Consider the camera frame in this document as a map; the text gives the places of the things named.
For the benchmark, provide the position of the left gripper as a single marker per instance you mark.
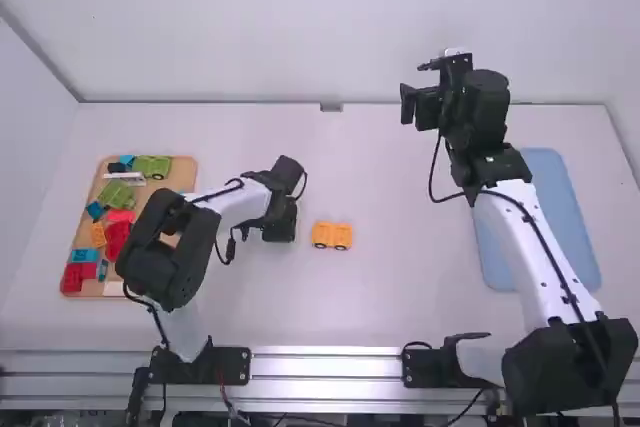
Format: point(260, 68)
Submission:
point(280, 224)

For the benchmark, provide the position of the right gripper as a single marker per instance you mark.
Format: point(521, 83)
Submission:
point(432, 109)

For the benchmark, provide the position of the yellow toy car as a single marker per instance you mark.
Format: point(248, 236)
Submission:
point(332, 234)

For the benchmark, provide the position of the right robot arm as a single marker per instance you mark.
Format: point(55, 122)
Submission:
point(525, 237)

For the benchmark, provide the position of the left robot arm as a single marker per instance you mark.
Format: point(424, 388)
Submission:
point(240, 199)

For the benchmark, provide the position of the tan tray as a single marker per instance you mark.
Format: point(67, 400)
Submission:
point(170, 207)

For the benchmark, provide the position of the green toy brick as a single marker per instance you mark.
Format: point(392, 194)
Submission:
point(152, 167)
point(117, 194)

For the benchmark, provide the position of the silver rails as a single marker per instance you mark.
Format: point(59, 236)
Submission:
point(325, 367)

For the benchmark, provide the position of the red toy brick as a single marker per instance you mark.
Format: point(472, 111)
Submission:
point(75, 279)
point(117, 239)
point(121, 216)

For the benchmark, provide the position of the white toy brick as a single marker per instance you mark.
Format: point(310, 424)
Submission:
point(113, 289)
point(125, 178)

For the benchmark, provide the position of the teal toy brick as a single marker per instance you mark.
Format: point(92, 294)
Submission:
point(102, 269)
point(96, 210)
point(82, 255)
point(127, 161)

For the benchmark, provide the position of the black toy brick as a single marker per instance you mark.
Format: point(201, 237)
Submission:
point(117, 167)

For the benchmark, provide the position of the blue mat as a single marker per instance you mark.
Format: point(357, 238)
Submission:
point(570, 207)

